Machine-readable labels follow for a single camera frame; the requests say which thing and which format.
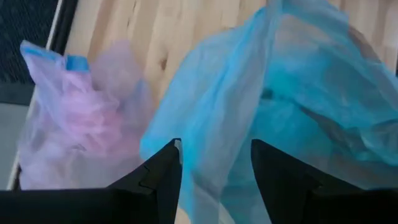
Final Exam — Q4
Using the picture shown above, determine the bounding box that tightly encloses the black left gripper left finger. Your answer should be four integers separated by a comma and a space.
0, 138, 183, 224

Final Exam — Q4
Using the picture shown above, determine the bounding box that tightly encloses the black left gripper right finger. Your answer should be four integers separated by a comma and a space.
250, 138, 398, 224

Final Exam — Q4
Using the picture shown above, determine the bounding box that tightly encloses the pink translucent trash bag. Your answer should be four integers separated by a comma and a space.
17, 39, 158, 190

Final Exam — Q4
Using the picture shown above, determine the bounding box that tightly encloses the light blue bag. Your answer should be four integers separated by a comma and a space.
139, 0, 398, 224

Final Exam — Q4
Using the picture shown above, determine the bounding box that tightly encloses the black perforated floor mat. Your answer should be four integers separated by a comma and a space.
0, 0, 60, 105

